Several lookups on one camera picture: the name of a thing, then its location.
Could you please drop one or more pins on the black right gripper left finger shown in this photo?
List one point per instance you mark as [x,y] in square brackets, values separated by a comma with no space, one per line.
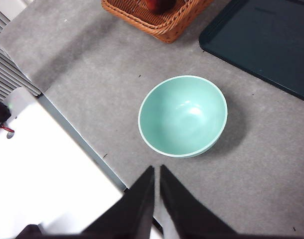
[132,214]

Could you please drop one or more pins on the black rectangular tray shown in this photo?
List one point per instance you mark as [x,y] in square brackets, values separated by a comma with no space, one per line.
[266,42]

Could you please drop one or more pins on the grey ribbed panel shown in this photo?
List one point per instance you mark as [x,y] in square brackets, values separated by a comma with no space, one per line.
[7,74]

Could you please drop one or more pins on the brown wicker basket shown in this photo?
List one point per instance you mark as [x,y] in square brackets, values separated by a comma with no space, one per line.
[167,27]

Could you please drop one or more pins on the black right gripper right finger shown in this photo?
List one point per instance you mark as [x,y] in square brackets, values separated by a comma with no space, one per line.
[187,216]

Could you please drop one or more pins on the teal bowl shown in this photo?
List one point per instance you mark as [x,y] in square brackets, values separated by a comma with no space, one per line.
[182,119]

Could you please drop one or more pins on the dark red plum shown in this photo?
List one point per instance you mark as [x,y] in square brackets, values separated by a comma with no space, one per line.
[159,5]

